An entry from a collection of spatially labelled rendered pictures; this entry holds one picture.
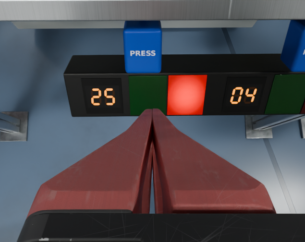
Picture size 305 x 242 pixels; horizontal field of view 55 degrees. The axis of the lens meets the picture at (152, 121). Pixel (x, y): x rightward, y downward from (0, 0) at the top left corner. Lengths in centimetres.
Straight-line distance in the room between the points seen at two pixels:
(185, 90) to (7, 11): 13
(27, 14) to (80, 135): 74
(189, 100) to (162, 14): 9
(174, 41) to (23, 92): 50
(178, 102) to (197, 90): 2
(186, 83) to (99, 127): 69
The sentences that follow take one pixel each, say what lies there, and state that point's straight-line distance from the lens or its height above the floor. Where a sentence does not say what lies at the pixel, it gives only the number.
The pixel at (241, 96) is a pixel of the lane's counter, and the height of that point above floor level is 66.
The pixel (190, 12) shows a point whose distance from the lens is 17.
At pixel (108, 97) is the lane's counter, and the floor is 66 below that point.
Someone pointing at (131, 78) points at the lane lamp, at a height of 67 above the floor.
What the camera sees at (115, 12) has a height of 73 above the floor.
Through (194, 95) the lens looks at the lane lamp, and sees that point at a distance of 23.
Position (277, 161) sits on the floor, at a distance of 96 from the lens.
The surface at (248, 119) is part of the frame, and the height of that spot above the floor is 1.
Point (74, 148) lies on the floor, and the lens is 91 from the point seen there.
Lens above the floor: 88
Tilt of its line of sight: 81 degrees down
